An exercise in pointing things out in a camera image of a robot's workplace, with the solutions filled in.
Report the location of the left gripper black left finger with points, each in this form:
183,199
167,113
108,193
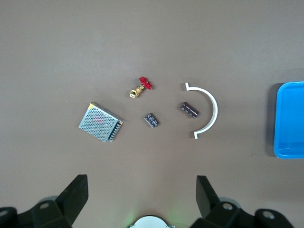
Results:
71,199

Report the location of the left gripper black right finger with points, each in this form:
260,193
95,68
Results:
209,202

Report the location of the large dark electrolytic capacitor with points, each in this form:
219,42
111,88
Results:
189,110

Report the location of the small dark electrolytic capacitor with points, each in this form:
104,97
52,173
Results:
151,120

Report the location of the blue plastic tray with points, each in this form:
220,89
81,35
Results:
289,118

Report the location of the metal mesh power supply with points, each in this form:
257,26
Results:
97,121

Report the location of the brass valve red handwheel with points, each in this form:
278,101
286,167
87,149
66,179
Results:
136,91

